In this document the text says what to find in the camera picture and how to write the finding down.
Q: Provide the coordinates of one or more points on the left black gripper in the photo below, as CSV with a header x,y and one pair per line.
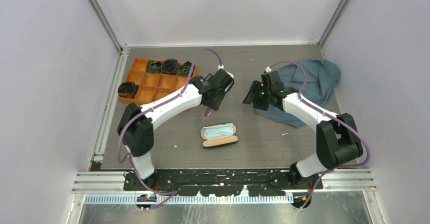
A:
x,y
214,106

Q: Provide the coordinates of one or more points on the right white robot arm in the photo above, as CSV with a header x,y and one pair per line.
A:
x,y
336,140

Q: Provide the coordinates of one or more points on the dark teal cloth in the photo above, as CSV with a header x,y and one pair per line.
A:
x,y
323,77

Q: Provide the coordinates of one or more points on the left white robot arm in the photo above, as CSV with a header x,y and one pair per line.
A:
x,y
138,123

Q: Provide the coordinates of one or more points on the green yellow rolled tie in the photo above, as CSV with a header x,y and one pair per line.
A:
x,y
184,69

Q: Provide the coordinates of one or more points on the light blue cleaning cloth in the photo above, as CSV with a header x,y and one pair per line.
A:
x,y
218,130

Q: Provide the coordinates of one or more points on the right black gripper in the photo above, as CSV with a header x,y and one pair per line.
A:
x,y
255,88

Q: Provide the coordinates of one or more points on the black orange rolled tie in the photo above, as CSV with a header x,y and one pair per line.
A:
x,y
128,90

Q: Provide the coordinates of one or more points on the dark brown rolled tie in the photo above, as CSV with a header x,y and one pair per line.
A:
x,y
170,66

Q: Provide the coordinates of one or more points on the orange compartment tray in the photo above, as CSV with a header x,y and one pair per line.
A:
x,y
152,86

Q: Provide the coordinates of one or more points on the black glasses case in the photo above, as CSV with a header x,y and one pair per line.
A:
x,y
219,141

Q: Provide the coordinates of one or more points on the dark green rolled tie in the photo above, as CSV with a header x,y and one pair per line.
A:
x,y
154,66

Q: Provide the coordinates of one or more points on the purple sunglasses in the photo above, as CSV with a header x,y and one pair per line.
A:
x,y
207,113

